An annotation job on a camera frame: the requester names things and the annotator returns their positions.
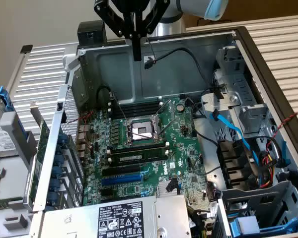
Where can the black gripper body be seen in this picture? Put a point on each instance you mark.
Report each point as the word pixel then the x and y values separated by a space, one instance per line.
pixel 129 5

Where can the green graphics card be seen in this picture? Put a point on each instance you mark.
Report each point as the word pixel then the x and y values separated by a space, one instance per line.
pixel 42 138

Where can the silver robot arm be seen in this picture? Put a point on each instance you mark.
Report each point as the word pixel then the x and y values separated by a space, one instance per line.
pixel 169 27

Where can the black box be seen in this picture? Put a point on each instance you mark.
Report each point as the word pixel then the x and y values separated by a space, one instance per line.
pixel 89 32

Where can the open metal PC case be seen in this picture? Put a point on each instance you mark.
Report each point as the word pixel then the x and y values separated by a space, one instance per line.
pixel 119 72

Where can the black table end cap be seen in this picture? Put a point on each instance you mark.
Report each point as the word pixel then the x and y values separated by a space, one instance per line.
pixel 26 48

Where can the black RAM slot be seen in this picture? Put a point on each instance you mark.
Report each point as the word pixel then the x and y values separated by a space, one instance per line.
pixel 139 112
pixel 139 106
pixel 136 148

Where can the coin battery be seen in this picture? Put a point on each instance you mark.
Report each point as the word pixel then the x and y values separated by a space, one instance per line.
pixel 180 107

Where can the CPU socket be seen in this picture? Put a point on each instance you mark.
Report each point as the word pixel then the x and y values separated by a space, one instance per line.
pixel 141 131

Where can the green motherboard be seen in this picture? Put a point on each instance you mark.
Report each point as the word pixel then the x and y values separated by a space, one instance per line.
pixel 183 148

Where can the grey parts rack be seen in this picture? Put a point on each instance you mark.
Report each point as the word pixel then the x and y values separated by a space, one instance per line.
pixel 15 129

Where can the long black expansion slot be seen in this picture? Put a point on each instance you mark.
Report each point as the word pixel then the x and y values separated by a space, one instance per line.
pixel 120 170

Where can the blue expansion slot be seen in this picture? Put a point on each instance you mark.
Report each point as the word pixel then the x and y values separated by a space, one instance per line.
pixel 121 180

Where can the black fan shroud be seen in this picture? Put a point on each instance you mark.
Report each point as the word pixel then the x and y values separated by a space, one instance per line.
pixel 234 161

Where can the silver heat sink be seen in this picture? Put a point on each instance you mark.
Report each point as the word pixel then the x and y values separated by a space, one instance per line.
pixel 162 189

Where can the short black expansion slot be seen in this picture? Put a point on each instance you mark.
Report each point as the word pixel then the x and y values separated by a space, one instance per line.
pixel 106 192

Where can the silver power supply unit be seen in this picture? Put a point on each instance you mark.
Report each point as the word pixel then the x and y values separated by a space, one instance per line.
pixel 84 218

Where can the grey disk bay cage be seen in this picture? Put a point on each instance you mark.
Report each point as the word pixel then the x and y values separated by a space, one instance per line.
pixel 253 198

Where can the silver disk bay bracket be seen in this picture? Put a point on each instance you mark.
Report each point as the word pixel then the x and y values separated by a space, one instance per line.
pixel 213 101

